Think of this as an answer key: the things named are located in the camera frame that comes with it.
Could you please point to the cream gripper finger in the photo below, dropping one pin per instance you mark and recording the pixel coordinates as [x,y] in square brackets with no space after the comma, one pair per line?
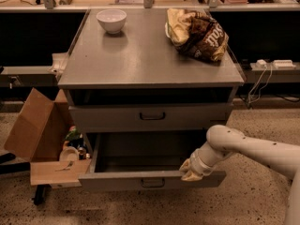
[185,166]
[191,176]

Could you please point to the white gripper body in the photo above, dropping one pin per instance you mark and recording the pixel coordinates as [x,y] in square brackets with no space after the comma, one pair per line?
[198,166]

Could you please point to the grey drawer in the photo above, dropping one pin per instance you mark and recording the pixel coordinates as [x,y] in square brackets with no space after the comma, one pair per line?
[127,118]
[144,160]

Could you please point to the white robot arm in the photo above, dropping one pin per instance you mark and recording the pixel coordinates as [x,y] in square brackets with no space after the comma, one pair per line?
[222,142]

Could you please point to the grey drawer cabinet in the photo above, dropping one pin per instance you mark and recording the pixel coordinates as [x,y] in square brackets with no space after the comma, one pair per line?
[140,66]

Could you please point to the grey top drawer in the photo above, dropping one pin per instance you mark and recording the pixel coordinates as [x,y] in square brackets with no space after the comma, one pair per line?
[127,118]

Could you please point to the open cardboard box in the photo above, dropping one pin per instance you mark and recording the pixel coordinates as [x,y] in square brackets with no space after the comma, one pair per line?
[38,135]

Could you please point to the white power adapter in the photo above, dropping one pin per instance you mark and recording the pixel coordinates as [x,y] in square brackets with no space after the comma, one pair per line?
[261,63]

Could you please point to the green toy in box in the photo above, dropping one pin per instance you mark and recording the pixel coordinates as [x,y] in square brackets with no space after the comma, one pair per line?
[73,134]

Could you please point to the white plate in box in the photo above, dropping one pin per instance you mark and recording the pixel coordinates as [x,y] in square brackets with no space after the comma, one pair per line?
[69,154]

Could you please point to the white power strip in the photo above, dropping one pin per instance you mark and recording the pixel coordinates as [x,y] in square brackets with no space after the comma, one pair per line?
[283,64]

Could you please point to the brown chip bag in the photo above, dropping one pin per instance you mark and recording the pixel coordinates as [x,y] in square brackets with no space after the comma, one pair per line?
[196,34]

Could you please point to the black stand leg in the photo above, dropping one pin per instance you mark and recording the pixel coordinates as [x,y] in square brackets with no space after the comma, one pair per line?
[39,195]

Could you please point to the white bowl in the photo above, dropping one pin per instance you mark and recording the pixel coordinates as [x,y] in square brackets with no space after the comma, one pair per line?
[112,20]

